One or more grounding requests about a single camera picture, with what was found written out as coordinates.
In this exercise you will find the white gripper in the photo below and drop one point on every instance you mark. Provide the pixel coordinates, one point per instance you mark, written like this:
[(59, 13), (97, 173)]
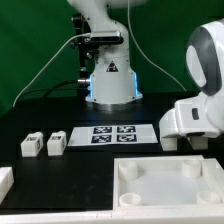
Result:
[(188, 118)]

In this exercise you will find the white square tabletop tray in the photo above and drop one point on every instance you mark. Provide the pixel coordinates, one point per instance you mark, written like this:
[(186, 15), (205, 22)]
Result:
[(166, 182)]

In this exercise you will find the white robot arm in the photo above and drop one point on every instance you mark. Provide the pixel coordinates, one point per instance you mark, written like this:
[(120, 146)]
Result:
[(113, 81)]

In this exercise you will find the paper sheet with tag markers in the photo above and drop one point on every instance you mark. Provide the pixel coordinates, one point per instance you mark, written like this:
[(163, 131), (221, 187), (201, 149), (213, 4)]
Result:
[(112, 134)]

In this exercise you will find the white obstacle block left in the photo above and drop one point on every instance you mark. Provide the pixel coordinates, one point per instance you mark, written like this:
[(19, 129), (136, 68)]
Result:
[(6, 181)]

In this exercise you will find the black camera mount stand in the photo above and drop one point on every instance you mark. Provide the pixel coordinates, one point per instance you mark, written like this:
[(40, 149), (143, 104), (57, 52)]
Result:
[(86, 51)]

